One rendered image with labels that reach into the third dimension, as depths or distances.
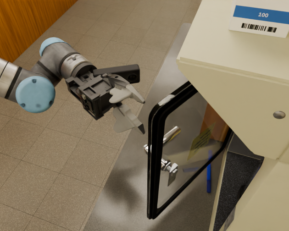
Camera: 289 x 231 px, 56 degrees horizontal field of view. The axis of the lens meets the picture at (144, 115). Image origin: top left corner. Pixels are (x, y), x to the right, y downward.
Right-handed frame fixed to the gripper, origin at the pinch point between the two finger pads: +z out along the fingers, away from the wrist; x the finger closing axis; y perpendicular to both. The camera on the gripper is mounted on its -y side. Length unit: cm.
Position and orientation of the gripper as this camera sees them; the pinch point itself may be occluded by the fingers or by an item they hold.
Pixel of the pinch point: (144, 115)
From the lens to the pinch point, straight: 59.0
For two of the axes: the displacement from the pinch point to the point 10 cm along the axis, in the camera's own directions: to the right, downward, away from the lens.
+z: 6.9, 5.6, -4.7
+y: -7.3, 5.3, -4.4
